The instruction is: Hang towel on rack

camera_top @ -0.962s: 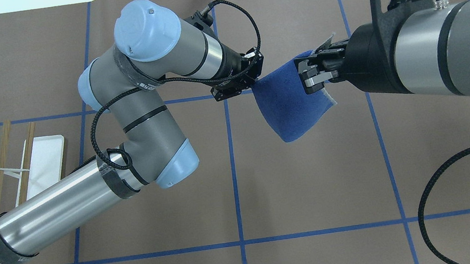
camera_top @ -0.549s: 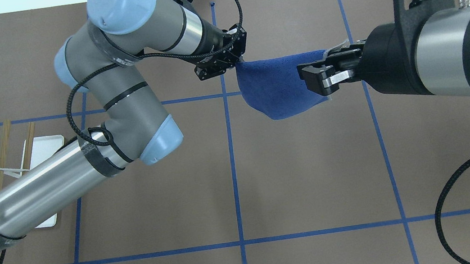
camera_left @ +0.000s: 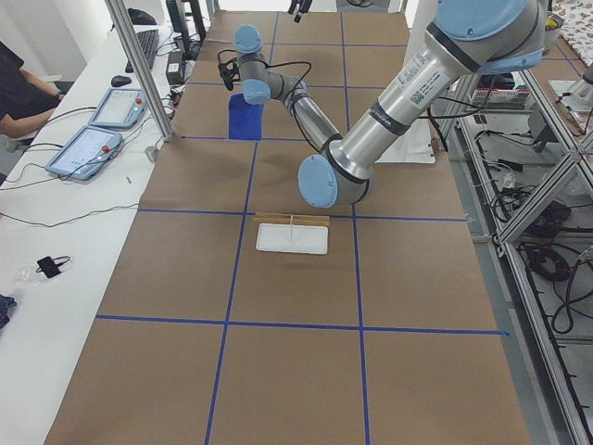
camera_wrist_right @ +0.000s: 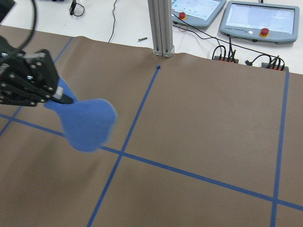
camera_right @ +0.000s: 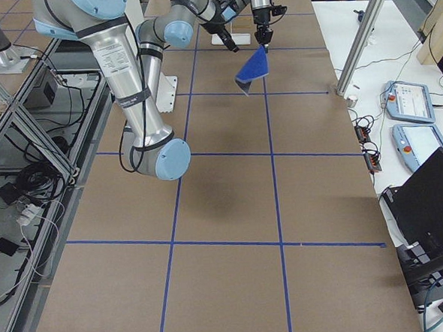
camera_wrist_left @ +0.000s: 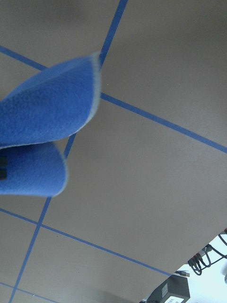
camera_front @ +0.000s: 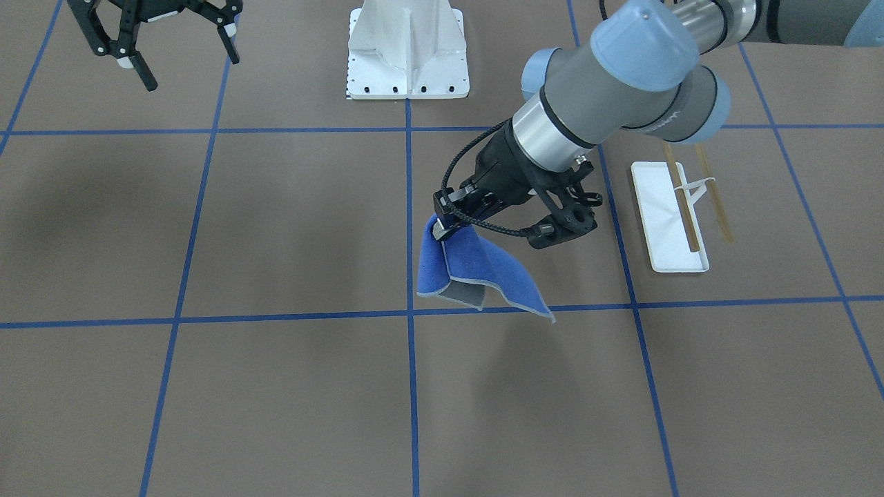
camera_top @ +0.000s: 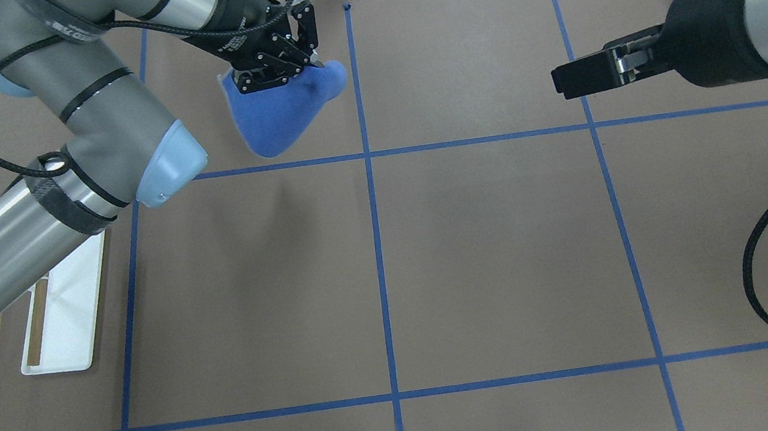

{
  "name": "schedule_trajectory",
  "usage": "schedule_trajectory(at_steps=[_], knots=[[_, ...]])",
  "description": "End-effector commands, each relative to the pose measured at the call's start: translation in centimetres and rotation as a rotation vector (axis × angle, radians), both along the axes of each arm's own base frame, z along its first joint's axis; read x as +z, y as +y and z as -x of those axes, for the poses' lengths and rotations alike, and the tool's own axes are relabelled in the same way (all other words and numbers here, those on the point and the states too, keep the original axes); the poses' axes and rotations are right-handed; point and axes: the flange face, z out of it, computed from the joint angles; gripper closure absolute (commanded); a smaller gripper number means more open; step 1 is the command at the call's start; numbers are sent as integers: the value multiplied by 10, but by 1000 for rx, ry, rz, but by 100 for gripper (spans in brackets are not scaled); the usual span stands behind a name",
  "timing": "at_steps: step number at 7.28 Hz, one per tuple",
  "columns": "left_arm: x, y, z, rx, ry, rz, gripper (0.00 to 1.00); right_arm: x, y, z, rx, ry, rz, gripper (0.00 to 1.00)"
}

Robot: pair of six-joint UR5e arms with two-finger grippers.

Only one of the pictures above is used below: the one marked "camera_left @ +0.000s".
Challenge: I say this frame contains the lower blue teach pendant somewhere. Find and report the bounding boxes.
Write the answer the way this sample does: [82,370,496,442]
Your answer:
[44,125,123,181]

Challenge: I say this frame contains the aluminium frame shelving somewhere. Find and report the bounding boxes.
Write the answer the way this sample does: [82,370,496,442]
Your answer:
[432,58,592,444]

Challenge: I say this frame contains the aluminium frame post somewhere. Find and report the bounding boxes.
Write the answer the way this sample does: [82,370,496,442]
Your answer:
[105,0,173,142]

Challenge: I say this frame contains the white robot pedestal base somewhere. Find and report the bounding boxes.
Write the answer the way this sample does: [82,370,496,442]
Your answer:
[377,120,435,164]

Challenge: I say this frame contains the white towel rack with wooden bars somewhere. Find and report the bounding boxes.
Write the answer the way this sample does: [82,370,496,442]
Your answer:
[254,212,330,255]

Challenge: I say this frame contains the small black device with cable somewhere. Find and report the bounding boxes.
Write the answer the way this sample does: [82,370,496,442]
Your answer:
[36,255,72,279]

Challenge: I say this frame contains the black keyboard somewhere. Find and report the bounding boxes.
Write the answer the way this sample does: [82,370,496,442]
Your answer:
[136,29,159,70]

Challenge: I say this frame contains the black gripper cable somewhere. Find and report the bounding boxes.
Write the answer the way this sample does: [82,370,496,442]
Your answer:
[217,49,312,94]

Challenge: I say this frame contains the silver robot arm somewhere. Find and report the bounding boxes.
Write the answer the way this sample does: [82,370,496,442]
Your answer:
[219,24,343,152]
[287,1,546,209]

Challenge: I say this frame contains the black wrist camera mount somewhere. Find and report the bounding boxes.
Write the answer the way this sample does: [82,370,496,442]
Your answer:
[218,57,241,91]

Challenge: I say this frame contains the blue teach pendant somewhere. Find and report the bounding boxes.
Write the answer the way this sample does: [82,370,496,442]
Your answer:
[89,88,145,130]
[44,125,123,181]

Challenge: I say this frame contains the upper blue teach pendant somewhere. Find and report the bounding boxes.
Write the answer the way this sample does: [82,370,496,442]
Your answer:
[89,88,145,130]

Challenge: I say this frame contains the black computer mouse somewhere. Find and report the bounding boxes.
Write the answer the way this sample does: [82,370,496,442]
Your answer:
[110,75,132,87]

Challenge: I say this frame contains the person in black shirt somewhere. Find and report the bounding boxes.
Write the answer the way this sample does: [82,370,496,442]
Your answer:
[1,43,65,139]

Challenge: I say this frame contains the blue and grey towel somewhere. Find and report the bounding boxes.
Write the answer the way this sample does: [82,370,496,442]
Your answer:
[228,94,264,141]

